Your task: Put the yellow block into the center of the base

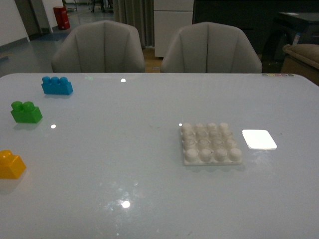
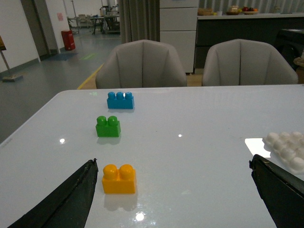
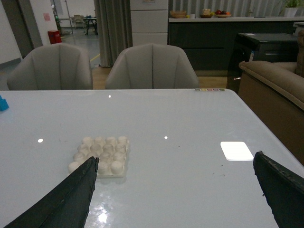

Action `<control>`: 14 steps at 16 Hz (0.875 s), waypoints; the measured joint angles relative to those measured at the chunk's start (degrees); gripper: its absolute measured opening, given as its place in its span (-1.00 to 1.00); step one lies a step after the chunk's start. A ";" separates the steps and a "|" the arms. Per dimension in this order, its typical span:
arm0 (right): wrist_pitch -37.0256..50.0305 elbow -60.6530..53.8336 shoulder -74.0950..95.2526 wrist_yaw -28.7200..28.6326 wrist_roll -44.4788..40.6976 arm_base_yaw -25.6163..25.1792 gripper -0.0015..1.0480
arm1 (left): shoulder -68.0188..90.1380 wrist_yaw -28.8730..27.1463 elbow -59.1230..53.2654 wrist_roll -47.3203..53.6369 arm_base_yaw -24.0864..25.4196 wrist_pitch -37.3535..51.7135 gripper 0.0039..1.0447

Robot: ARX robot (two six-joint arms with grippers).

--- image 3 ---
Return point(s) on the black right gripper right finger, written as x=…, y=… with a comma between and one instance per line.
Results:
x=283, y=189

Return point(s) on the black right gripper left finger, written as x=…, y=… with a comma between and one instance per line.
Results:
x=67, y=205

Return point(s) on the blue three-stud block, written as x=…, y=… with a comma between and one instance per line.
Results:
x=3, y=104

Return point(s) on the beige sofa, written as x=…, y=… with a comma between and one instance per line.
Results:
x=275, y=93

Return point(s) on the coloured dot sticker strip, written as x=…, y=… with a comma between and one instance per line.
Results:
x=209, y=89

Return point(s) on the left grey upholstered chair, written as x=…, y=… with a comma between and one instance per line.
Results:
x=58, y=66

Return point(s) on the grey upholstered chair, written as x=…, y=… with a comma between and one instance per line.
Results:
x=152, y=66
x=58, y=66

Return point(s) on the black appliance box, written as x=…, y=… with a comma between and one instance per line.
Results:
x=271, y=47

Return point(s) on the right grey upholstered chair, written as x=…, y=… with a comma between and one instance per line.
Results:
x=152, y=66

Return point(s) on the dark kitchen counter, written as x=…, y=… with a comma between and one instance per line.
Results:
x=209, y=43

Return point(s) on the red fire extinguisher box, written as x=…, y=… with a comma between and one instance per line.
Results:
x=54, y=36

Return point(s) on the potted plant white pot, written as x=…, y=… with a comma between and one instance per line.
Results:
x=290, y=7

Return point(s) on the fruit plate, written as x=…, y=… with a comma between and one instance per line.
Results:
x=222, y=14

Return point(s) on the bread bowl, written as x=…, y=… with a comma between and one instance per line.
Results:
x=206, y=13

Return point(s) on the grey curtain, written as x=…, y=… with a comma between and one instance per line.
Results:
x=114, y=29

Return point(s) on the white drawer cabinet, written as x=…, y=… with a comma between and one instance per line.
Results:
x=149, y=19

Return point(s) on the wicker basket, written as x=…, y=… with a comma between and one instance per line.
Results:
x=178, y=14

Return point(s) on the white studded base plate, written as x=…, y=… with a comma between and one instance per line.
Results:
x=111, y=152

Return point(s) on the pink wall notice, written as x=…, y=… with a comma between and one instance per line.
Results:
x=46, y=16

